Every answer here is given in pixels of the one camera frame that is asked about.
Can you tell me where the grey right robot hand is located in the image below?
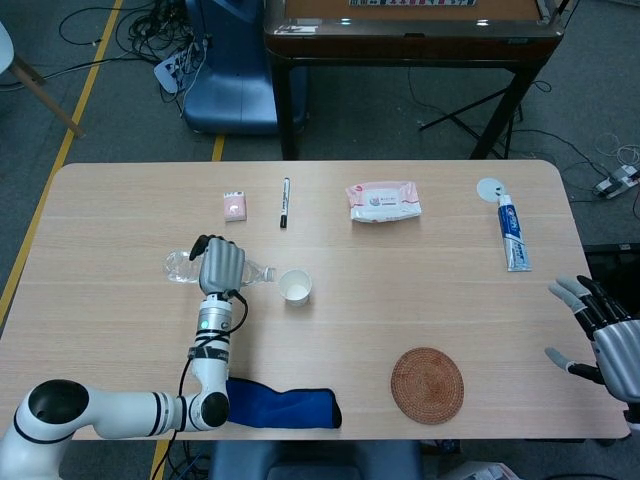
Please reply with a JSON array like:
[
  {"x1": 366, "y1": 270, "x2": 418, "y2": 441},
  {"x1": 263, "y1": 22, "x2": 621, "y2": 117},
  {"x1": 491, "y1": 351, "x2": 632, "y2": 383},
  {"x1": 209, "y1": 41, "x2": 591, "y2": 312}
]
[{"x1": 544, "y1": 274, "x2": 640, "y2": 401}]

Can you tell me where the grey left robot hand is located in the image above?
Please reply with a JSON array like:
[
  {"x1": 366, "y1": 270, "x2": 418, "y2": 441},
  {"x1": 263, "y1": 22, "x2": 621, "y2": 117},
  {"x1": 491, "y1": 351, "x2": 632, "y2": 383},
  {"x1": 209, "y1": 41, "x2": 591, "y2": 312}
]
[{"x1": 189, "y1": 234, "x2": 247, "y2": 296}]

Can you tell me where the clear plastic water bottle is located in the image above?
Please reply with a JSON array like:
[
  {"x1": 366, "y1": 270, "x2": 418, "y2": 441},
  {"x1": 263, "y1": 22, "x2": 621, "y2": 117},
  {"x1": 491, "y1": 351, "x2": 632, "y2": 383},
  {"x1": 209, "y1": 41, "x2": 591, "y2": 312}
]
[{"x1": 164, "y1": 249, "x2": 279, "y2": 286}]

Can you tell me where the white floral paper cup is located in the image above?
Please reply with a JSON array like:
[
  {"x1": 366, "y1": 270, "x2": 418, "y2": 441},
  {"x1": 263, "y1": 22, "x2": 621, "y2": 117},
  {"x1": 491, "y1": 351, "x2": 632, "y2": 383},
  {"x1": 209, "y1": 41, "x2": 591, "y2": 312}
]
[{"x1": 278, "y1": 269, "x2": 313, "y2": 307}]

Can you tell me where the small pink tissue pack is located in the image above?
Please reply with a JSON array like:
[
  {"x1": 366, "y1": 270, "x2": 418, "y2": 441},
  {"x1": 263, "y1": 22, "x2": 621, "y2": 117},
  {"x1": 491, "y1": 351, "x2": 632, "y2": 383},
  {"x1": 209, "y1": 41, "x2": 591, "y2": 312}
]
[{"x1": 222, "y1": 191, "x2": 248, "y2": 222}]

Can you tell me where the black box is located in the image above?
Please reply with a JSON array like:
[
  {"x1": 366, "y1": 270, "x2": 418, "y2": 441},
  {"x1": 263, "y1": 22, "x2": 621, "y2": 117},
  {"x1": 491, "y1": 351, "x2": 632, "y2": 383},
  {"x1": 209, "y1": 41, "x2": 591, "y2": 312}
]
[{"x1": 583, "y1": 243, "x2": 640, "y2": 314}]

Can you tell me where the black white marker pen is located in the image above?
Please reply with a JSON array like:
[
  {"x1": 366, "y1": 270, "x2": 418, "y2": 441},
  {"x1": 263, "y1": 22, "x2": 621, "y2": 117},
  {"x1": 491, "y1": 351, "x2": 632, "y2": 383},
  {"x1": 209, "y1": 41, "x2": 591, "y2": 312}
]
[{"x1": 279, "y1": 177, "x2": 293, "y2": 230}]

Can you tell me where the blue microfiber cloth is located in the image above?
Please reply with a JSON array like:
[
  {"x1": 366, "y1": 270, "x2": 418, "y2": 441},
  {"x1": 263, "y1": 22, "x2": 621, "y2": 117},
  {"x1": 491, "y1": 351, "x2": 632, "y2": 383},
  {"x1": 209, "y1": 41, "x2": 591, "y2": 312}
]
[{"x1": 225, "y1": 378, "x2": 344, "y2": 430}]

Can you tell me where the blue white toothpaste tube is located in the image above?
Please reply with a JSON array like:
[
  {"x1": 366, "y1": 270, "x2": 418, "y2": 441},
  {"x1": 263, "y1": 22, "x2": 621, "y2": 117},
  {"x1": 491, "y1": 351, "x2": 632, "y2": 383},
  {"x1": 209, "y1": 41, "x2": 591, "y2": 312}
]
[{"x1": 497, "y1": 194, "x2": 533, "y2": 273}]

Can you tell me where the grey power strip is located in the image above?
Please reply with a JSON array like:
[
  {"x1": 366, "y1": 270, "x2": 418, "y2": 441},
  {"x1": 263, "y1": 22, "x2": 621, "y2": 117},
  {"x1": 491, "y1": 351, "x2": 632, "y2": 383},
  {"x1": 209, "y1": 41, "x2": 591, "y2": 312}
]
[{"x1": 592, "y1": 166, "x2": 640, "y2": 200}]

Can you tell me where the pink white wet wipes pack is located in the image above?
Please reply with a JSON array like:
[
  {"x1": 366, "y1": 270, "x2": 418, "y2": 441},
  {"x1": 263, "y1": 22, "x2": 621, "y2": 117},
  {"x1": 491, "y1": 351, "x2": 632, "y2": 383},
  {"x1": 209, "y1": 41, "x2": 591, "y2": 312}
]
[{"x1": 345, "y1": 180, "x2": 423, "y2": 224}]

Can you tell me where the blue machine base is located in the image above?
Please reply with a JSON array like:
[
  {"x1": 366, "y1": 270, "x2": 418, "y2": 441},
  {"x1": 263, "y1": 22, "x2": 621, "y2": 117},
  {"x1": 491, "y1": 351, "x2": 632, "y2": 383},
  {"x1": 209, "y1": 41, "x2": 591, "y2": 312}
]
[{"x1": 182, "y1": 0, "x2": 309, "y2": 137}]

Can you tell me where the brown woven rattan coaster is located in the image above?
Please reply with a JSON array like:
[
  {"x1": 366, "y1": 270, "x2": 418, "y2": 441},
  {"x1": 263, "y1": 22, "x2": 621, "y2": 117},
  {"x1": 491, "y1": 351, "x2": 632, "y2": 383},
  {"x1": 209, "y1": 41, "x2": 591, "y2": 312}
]
[{"x1": 390, "y1": 347, "x2": 465, "y2": 426}]

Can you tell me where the white power strip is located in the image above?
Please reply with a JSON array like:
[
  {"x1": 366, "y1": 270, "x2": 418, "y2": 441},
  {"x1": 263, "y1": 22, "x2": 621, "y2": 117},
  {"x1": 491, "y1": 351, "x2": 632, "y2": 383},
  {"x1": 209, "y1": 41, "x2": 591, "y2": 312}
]
[{"x1": 153, "y1": 48, "x2": 202, "y2": 94}]

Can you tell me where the white round disc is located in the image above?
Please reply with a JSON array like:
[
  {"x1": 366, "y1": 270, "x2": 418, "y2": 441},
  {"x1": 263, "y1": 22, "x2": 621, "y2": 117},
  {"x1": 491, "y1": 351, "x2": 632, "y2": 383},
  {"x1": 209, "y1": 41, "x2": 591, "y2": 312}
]
[{"x1": 476, "y1": 177, "x2": 512, "y2": 205}]

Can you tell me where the blue robot torso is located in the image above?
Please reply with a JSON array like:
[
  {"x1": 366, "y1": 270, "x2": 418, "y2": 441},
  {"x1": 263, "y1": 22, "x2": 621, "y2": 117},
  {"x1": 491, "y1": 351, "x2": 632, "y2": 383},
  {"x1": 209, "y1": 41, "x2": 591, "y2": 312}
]
[{"x1": 207, "y1": 439, "x2": 422, "y2": 480}]

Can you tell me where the white chair with wooden legs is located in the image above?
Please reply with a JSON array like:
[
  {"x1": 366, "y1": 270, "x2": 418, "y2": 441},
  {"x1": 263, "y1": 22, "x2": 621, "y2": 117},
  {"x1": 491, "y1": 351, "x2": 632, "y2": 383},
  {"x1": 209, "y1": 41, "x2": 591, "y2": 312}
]
[{"x1": 0, "y1": 19, "x2": 86, "y2": 139}]

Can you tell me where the dark wood mahjong table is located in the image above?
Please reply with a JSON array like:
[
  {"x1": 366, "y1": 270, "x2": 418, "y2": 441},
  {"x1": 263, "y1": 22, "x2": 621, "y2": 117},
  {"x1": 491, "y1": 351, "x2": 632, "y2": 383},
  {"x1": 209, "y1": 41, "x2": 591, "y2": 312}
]
[{"x1": 263, "y1": 0, "x2": 565, "y2": 161}]

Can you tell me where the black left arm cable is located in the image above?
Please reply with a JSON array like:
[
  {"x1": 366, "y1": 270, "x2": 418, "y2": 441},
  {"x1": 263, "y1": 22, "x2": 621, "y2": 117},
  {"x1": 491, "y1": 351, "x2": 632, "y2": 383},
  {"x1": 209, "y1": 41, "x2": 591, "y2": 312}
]
[{"x1": 149, "y1": 288, "x2": 250, "y2": 480}]

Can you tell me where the black floor cable bundle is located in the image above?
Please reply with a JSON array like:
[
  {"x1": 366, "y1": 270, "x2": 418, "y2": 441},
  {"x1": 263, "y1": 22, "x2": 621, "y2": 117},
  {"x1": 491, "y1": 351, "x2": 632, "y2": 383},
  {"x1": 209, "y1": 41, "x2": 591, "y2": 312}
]
[{"x1": 58, "y1": 0, "x2": 214, "y2": 117}]

